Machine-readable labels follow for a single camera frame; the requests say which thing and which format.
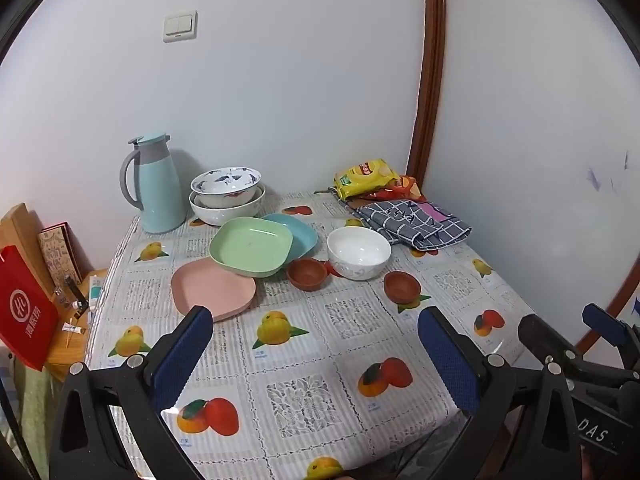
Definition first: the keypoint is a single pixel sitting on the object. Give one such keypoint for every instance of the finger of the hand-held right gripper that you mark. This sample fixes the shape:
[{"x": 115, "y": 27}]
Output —
[
  {"x": 602, "y": 317},
  {"x": 545, "y": 340}
]

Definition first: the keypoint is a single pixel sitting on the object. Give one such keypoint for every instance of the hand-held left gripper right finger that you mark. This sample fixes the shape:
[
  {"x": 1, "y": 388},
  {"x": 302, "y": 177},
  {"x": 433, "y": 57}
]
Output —
[{"x": 447, "y": 355}]

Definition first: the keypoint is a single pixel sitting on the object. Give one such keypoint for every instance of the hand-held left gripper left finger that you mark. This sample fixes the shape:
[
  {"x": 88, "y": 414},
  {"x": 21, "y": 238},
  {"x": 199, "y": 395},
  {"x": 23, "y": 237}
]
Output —
[{"x": 182, "y": 355}]

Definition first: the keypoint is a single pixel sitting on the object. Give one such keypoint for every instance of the pink square plate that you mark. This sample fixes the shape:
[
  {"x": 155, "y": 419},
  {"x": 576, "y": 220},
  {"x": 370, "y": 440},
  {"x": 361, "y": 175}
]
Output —
[{"x": 210, "y": 290}]

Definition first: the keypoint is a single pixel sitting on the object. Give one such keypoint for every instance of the small brown bowl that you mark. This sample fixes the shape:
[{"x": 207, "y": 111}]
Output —
[
  {"x": 306, "y": 275},
  {"x": 402, "y": 287}
]

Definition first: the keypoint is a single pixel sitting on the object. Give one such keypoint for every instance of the green square plate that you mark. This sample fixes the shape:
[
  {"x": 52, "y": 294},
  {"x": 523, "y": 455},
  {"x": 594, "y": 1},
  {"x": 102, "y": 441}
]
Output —
[{"x": 250, "y": 247}]

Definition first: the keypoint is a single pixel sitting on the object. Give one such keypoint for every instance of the white flower-etched bowl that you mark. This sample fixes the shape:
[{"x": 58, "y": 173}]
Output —
[{"x": 357, "y": 255}]

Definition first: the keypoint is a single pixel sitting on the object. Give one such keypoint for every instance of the blue square plate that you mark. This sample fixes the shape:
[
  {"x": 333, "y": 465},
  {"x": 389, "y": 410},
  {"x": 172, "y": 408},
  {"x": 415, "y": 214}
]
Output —
[{"x": 302, "y": 240}]

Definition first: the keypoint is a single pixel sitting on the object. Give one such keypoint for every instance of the brown wooden trim strip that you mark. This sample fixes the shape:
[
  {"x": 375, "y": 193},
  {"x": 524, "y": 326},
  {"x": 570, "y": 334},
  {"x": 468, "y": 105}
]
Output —
[{"x": 610, "y": 305}]

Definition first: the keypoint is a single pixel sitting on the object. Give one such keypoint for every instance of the white teal toothpaste box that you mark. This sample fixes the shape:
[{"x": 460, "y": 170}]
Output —
[{"x": 96, "y": 292}]

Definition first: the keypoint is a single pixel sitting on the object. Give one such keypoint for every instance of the small white tube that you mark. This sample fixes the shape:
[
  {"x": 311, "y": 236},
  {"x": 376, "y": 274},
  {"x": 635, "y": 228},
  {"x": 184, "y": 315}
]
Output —
[{"x": 74, "y": 329}]

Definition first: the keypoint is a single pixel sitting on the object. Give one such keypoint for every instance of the wooden side table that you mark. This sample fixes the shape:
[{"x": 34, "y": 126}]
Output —
[{"x": 65, "y": 355}]

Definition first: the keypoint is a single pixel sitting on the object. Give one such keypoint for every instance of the fruit printed lace tablecloth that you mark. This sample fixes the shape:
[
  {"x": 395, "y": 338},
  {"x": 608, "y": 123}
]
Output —
[{"x": 300, "y": 360}]

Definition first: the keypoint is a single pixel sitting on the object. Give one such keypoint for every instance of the small black bottle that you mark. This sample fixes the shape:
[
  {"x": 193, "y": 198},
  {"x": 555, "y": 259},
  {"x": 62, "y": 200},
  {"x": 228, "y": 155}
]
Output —
[{"x": 76, "y": 292}]

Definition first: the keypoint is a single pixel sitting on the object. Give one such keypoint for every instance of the grey checked cloth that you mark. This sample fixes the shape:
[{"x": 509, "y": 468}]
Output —
[{"x": 400, "y": 220}]

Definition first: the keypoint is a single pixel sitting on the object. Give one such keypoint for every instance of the large white serving bowl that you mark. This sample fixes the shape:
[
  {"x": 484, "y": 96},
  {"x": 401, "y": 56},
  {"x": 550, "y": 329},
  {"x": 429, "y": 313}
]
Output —
[{"x": 225, "y": 215}]

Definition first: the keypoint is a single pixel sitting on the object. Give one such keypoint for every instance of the green cloth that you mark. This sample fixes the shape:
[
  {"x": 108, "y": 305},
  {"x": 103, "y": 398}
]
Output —
[{"x": 30, "y": 410}]

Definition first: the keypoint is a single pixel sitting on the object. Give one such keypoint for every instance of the decorated red-edged book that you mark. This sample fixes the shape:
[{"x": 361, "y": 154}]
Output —
[{"x": 57, "y": 250}]

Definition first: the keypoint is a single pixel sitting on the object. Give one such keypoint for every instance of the red paper bag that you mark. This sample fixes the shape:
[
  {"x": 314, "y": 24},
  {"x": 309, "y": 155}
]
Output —
[{"x": 25, "y": 310}]

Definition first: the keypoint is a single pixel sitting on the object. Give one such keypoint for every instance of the light blue thermos jug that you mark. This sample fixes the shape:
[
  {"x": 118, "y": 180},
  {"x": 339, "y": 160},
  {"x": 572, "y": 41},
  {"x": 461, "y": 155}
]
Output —
[{"x": 160, "y": 185}]

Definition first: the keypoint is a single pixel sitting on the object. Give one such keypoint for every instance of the red snack bag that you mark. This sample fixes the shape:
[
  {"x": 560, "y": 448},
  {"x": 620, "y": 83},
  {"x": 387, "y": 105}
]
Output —
[{"x": 400, "y": 190}]

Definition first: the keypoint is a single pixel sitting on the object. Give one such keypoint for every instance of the crane patterned porcelain bowl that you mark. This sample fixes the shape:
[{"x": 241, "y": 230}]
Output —
[{"x": 225, "y": 180}]

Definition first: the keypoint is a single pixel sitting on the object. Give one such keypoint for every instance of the yellow snack bag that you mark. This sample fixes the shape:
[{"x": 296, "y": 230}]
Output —
[{"x": 365, "y": 175}]

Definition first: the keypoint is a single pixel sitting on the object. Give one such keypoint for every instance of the wooden board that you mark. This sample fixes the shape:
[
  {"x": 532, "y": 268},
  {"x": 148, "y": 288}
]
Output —
[{"x": 20, "y": 230}]

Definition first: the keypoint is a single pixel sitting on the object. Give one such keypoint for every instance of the brown wooden door frame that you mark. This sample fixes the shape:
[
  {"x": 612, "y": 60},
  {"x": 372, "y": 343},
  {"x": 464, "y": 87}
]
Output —
[{"x": 432, "y": 60}]

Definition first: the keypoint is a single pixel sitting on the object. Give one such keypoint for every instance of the white light switch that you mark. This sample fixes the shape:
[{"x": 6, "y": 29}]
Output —
[{"x": 180, "y": 26}]

